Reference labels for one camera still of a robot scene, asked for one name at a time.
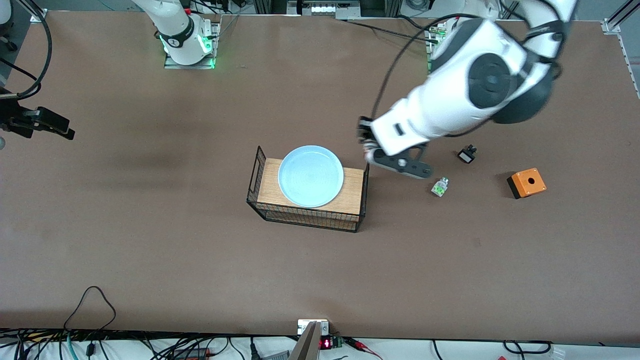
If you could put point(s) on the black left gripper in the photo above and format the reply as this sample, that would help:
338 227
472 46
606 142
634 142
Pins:
364 131

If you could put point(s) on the aluminium corner post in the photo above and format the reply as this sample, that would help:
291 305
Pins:
35 14
612 24

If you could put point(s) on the grey metal mounting bar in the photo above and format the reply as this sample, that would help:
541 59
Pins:
306 347

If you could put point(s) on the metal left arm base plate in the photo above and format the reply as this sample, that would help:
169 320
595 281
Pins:
428 55

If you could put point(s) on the light blue round plate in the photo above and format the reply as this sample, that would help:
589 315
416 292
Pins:
311 176

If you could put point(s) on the orange button enclosure box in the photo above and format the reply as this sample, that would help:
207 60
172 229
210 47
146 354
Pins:
529 182

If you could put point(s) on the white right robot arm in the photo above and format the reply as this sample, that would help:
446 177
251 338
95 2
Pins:
175 30

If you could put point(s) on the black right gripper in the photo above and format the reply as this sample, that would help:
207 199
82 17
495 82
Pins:
14 121

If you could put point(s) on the black power adapter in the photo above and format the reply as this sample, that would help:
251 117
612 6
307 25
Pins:
192 354

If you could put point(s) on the black white push button switch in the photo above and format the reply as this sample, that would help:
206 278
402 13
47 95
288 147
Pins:
467 155

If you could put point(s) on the green push button switch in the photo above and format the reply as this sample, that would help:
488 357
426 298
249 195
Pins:
439 187

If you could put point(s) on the aluminium frame with power strip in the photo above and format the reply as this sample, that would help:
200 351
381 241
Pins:
330 9

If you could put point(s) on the red digit display module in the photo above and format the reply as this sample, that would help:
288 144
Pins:
326 343

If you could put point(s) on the silver metal bracket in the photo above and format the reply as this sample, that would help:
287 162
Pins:
303 326

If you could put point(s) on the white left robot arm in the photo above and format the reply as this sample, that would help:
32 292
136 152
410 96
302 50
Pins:
450 100

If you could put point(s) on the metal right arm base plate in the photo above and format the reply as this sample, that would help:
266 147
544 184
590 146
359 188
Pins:
216 35

